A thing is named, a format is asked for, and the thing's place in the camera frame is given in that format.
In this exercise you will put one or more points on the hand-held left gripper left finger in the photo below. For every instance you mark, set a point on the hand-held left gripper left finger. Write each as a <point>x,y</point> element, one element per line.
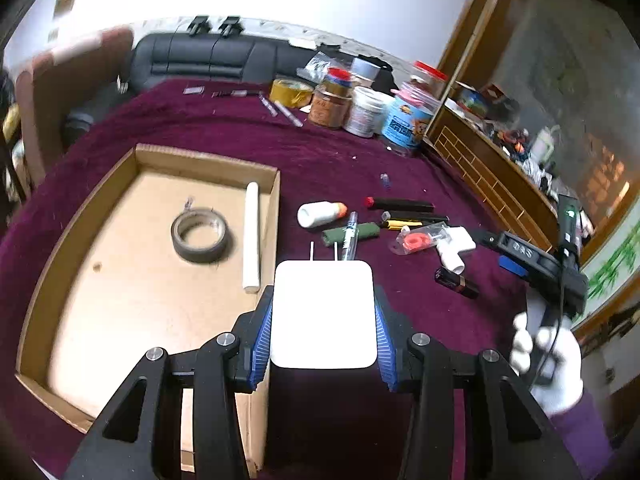
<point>262,340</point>

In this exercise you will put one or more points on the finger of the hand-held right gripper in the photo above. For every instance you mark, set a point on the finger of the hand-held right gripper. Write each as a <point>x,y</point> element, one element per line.
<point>515,246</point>
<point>512,265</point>

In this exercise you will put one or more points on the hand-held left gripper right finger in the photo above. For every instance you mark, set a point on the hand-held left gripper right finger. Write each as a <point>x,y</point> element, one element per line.
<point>385,345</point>

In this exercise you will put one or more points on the white angled plastic adapter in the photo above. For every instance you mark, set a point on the white angled plastic adapter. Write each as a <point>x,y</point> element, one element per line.
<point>460,240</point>

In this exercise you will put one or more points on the black lipstick with gold band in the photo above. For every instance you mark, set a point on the black lipstick with gold band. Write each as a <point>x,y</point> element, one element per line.
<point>457,282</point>

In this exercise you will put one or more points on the white charger block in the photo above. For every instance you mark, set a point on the white charger block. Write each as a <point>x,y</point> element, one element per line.
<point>322,315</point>

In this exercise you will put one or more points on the long black pen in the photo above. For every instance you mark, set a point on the long black pen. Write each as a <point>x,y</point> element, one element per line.
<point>430,218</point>

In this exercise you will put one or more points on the red tape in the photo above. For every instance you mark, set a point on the red tape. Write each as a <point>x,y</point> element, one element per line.
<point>417,242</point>

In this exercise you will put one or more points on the dark green marker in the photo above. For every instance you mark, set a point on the dark green marker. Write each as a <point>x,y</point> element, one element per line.
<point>367,230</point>

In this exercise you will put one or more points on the clear pen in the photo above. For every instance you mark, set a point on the clear pen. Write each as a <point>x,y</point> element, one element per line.
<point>350,232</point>

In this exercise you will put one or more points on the black stick with red cap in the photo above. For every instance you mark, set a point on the black stick with red cap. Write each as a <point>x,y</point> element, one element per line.
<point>400,204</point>

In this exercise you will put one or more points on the white bottle with orange cap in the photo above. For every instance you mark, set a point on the white bottle with orange cap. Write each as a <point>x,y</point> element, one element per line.
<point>315,214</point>

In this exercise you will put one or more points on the shallow cardboard box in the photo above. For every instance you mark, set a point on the shallow cardboard box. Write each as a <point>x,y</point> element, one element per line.
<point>125,310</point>

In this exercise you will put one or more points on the person's right forearm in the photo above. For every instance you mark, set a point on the person's right forearm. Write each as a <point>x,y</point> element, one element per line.
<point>582,440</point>

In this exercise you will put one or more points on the person's right hand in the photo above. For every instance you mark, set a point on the person's right hand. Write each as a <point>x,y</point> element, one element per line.
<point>567,370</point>

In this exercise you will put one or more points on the bamboo picture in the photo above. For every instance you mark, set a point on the bamboo picture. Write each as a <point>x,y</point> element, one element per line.
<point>615,270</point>

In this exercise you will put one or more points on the wooden cabinet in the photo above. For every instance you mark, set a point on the wooden cabinet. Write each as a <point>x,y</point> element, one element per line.
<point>480,160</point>

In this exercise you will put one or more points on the white plastic tube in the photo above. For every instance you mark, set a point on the white plastic tube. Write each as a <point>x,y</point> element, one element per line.
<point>251,240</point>

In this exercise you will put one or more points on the white jug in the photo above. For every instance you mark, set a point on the white jug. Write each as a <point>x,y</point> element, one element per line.
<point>542,145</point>

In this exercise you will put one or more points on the yellow and black utility knife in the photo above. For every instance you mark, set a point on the yellow and black utility knife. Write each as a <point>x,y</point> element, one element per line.
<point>400,224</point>

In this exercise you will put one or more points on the grey tape roll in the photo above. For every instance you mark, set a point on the grey tape roll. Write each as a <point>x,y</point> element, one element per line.
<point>180,245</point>

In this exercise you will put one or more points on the colourful tin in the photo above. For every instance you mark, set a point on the colourful tin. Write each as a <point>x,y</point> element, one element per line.
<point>472,100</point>

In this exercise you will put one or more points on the blue label jar pink lid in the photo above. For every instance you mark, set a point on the blue label jar pink lid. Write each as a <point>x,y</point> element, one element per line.
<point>405,125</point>

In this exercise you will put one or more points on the clear jar with red lid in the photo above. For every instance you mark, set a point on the clear jar with red lid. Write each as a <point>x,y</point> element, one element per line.
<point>430,80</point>

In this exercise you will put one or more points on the white plastic tub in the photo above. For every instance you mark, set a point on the white plastic tub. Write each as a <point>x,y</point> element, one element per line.
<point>365,112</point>

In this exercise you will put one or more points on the silver pen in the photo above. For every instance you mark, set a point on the silver pen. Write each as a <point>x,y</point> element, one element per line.
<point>289,115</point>
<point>268,105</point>

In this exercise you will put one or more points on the grey round container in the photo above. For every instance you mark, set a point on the grey round container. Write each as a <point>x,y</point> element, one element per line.
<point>365,70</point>

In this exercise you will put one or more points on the brown jar with red lid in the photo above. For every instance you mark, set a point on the brown jar with red lid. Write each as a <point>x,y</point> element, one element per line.
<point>330,105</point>

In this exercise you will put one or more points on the thin dark pen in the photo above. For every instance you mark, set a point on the thin dark pen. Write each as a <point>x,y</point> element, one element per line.
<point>235,93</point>

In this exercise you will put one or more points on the yellow tape roll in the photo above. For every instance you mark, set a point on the yellow tape roll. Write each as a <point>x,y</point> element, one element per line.
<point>290,91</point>

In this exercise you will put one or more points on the small silver clip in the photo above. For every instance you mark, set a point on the small silver clip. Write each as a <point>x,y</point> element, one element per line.
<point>193,90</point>

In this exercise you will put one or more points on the clear plastic bag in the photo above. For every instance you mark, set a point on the clear plastic bag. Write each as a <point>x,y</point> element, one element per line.
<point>316,67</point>

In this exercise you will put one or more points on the black leather sofa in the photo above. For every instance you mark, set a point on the black leather sofa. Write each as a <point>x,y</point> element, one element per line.
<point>200,57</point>

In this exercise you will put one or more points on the black clip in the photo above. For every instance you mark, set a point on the black clip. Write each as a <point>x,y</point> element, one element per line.
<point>231,25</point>
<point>200,25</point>

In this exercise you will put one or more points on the brown armchair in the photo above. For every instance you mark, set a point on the brown armchair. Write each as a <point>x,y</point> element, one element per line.
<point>55,100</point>

